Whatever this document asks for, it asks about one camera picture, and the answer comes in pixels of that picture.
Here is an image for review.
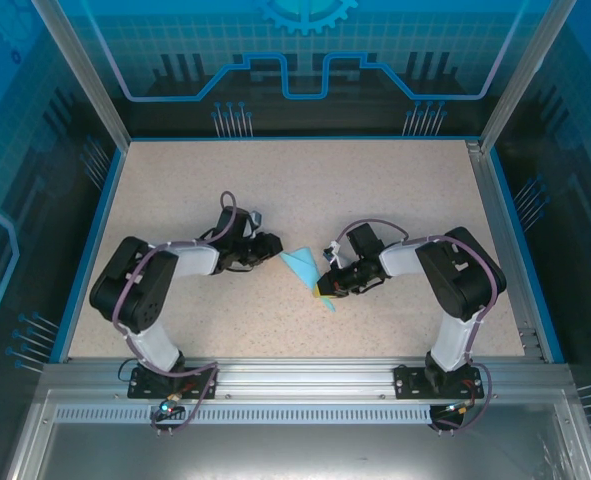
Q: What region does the light blue paper sheet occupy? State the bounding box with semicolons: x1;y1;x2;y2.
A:
278;248;337;315

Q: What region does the blue table edge strip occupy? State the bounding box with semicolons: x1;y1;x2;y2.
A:
49;147;129;364
489;148;565;364

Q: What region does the steel front tray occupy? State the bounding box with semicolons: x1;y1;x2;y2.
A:
4;389;591;480

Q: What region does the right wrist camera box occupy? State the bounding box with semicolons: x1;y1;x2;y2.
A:
322;239;347;270

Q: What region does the aluminium mounting rail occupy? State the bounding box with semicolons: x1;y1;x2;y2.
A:
42;357;571;397

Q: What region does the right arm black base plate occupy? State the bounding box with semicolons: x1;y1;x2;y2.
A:
393;364;485;400

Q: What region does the slotted grey cable duct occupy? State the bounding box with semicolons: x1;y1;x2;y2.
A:
53;405;476;426

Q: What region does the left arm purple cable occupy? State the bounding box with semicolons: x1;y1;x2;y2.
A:
112;191;241;434

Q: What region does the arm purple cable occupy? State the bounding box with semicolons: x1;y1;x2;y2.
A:
112;191;241;434
334;219;501;434

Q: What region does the aluminium side rail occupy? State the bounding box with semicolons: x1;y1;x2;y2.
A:
467;140;546;361

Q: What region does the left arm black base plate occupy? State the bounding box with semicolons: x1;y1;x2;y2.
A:
127;367;219;400

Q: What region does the cable connector with green light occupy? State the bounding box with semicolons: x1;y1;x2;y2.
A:
158;392;184;417
442;398;476;417

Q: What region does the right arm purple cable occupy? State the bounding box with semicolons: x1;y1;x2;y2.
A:
334;219;501;434

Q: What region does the aluminium frame post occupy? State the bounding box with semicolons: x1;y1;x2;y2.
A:
479;0;579;154
32;0;131;151

